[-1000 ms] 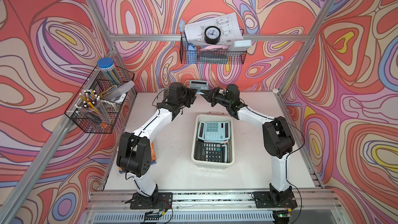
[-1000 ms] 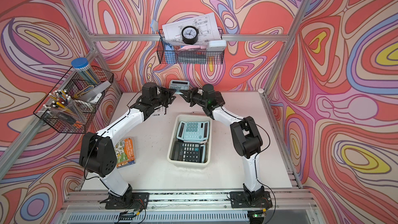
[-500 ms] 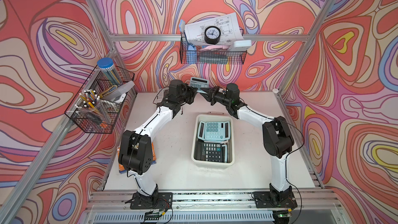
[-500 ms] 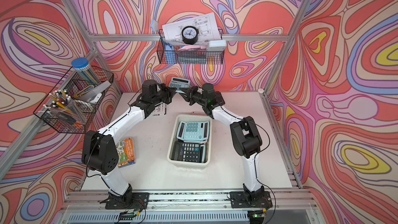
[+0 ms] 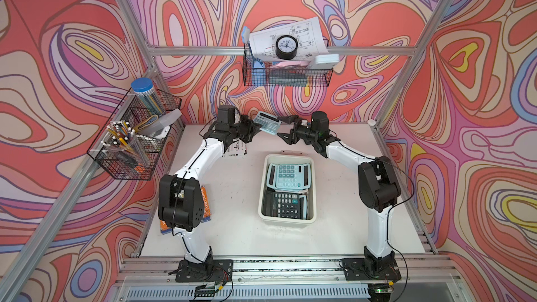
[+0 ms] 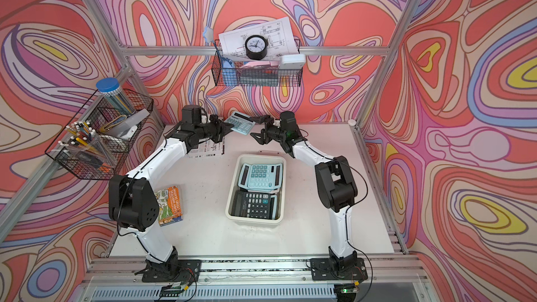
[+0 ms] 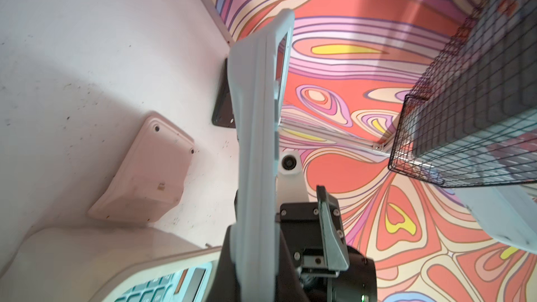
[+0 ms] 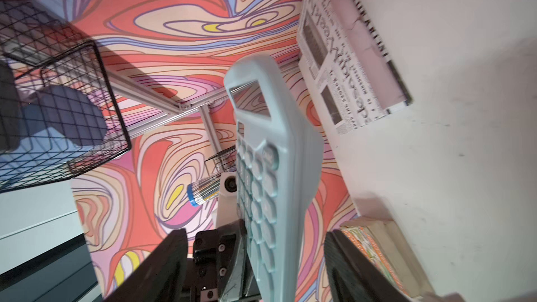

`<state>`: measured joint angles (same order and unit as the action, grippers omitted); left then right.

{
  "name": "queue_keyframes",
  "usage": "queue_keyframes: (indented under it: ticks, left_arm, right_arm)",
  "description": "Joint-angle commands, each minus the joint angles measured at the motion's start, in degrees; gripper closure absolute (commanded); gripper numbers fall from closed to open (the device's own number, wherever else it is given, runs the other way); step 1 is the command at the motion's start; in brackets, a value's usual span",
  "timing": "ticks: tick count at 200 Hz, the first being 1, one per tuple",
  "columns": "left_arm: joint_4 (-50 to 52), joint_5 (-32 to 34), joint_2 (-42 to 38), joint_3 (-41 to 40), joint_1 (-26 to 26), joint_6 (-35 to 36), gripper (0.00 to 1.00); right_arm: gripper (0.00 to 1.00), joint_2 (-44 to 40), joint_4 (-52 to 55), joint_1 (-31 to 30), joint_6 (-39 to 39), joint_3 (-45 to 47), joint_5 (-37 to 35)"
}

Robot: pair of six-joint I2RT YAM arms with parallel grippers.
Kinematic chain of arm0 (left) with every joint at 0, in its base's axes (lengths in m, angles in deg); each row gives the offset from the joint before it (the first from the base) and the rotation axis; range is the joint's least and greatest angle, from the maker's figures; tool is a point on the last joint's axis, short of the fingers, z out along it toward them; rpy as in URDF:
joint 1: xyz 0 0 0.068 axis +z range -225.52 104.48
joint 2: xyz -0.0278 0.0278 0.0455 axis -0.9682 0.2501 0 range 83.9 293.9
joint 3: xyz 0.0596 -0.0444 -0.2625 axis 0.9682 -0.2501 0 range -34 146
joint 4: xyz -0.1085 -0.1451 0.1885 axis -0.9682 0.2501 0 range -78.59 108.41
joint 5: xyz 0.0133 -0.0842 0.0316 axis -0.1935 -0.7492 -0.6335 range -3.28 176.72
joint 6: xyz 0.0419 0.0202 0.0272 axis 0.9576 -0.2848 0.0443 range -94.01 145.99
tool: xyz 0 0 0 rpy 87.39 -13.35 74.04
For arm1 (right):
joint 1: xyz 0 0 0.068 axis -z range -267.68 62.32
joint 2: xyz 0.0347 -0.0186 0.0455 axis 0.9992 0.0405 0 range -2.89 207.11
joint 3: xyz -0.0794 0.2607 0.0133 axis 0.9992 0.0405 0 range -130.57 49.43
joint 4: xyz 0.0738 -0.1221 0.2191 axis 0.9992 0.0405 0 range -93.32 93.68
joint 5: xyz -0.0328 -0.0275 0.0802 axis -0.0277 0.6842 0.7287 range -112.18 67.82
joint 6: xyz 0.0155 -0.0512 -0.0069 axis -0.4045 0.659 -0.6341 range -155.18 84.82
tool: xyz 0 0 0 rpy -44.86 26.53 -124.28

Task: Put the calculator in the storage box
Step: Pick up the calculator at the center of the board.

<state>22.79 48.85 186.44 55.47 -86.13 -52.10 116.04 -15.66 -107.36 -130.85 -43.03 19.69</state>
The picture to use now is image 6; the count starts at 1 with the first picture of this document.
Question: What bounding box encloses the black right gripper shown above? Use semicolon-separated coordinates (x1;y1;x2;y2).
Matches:
249;114;287;144

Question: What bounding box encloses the white paper drawing sheet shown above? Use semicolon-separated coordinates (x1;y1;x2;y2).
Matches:
219;18;299;62

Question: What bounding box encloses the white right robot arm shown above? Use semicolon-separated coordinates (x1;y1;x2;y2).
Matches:
249;111;358;274

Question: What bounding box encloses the blue lid pencil jar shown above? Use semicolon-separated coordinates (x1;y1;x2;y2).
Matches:
96;78;136;116

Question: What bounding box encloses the black wire side basket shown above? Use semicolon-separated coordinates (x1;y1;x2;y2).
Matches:
45;89;154;180

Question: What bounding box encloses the black round clock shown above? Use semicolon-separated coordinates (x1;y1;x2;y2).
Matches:
245;35;268;61

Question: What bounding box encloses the clear cup of pens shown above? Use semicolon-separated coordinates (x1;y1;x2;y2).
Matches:
58;121;117;171

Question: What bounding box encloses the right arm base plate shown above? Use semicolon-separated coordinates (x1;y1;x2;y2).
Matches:
307;258;369;283

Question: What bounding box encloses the light blue calculator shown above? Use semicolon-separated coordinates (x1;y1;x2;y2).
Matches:
238;164;283;193

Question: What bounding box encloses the design weekly magazine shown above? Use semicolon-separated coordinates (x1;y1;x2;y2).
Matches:
187;140;225;158

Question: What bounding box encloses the cream plastic storage box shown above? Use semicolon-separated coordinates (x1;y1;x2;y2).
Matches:
225;154;286;227

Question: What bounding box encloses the white device in basket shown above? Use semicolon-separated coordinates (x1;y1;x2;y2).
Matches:
278;54;306;70

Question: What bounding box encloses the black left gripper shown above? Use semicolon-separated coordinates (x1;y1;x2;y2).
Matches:
192;114;234;144

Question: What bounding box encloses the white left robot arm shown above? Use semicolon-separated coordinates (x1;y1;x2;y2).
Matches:
109;105;233;281

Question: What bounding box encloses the colourful treehouse book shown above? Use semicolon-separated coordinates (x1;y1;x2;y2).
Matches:
155;186;183;227

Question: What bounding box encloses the black wire back basket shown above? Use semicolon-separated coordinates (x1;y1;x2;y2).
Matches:
211;38;303;88

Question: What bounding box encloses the white box in side basket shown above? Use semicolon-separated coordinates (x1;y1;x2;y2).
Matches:
102;109;149;138

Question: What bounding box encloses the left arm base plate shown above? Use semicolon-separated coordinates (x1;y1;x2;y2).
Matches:
135;259;202;282

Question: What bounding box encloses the teal calculator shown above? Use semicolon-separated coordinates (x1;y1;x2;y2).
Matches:
225;111;255;136

